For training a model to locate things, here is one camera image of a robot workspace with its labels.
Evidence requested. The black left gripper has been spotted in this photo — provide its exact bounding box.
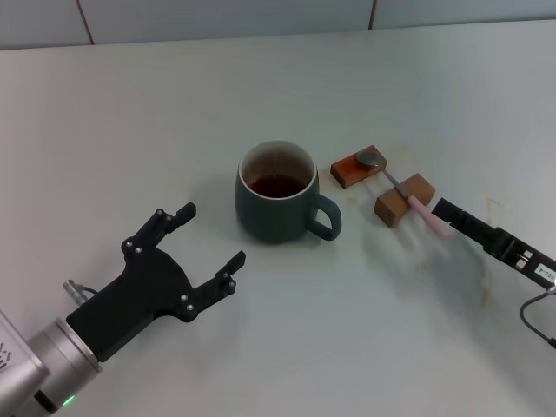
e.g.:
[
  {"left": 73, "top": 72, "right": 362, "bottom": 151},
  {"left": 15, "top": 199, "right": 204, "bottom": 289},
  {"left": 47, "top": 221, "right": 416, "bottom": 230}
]
[{"left": 65, "top": 202, "right": 247, "bottom": 363}]

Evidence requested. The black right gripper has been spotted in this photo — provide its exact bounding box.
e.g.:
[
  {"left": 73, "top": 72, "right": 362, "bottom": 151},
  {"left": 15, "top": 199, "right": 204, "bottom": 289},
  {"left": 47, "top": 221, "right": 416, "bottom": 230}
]
[{"left": 431, "top": 197, "right": 556, "bottom": 288}]

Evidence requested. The pink handled metal spoon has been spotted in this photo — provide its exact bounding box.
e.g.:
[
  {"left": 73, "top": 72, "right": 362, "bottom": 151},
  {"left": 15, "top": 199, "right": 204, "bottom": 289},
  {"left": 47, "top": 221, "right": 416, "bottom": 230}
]
[{"left": 355, "top": 149, "right": 452, "bottom": 238}]

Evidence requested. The grey ceramic cup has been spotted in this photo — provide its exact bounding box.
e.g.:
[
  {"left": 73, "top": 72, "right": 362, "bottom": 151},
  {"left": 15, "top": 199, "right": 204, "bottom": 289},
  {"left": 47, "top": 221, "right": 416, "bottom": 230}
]
[{"left": 235, "top": 139, "right": 343, "bottom": 245}]

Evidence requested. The arched light wooden block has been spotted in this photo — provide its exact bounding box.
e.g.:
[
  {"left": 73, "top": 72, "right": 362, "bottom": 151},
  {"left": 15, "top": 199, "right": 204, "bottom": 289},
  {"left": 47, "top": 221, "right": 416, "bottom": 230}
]
[{"left": 374, "top": 172, "right": 436, "bottom": 228}]

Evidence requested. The flat reddish wooden block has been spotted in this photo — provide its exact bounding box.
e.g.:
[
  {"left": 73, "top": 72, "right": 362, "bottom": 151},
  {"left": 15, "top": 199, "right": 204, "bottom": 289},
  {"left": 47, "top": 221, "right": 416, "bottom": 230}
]
[{"left": 330, "top": 144, "right": 388, "bottom": 189}]

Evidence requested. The left gripper cable connector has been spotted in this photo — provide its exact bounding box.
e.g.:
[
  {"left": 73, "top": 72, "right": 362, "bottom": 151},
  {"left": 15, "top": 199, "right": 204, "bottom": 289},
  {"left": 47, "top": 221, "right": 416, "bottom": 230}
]
[{"left": 63, "top": 280, "right": 99, "bottom": 304}]

